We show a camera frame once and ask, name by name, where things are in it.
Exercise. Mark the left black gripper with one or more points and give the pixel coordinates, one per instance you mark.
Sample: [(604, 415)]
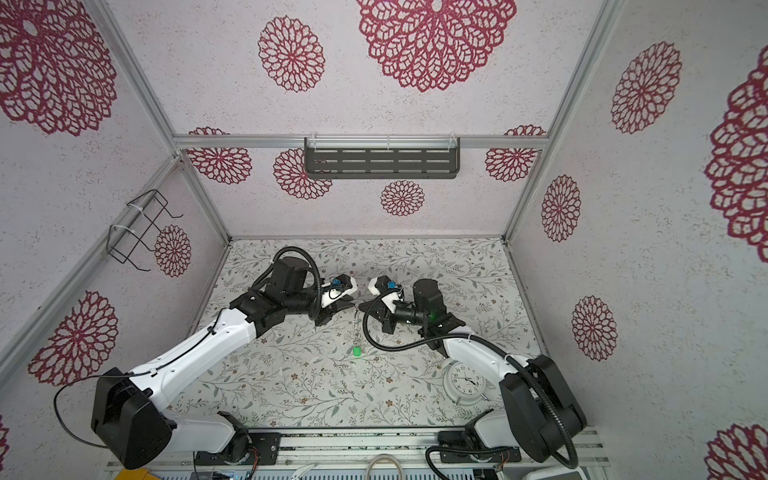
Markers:
[(332, 308)]

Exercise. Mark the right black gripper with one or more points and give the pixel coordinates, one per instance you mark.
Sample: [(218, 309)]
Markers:
[(386, 316)]

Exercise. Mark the silver metal key bottle opener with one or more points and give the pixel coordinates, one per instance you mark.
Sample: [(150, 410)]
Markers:
[(358, 338)]

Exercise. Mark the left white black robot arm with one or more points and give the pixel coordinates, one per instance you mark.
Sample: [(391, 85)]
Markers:
[(131, 414)]

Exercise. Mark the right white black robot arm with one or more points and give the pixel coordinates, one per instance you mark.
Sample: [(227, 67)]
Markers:
[(540, 414)]

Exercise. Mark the white round alarm clock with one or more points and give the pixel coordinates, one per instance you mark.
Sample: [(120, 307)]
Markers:
[(463, 385)]

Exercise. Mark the yellow object at bottom edge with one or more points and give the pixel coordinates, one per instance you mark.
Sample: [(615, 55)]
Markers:
[(136, 474)]

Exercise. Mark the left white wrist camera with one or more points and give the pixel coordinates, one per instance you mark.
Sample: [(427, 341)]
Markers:
[(340, 288)]

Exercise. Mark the dark grey wall shelf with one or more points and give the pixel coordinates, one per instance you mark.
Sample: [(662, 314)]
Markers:
[(388, 159)]

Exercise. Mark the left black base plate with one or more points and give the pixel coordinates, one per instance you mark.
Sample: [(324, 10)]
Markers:
[(261, 449)]

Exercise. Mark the black wire wall basket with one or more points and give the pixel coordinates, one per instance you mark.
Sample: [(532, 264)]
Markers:
[(126, 236)]

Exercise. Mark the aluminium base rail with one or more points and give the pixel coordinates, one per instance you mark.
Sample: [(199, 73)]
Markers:
[(354, 445)]

